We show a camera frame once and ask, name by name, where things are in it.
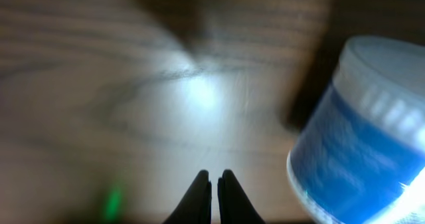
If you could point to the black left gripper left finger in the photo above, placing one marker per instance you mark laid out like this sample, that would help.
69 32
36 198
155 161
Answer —
195 205

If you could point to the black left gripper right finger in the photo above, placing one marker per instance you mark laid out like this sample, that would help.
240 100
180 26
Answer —
234 205

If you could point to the white round tub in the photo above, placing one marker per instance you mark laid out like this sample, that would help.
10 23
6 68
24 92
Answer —
360 158

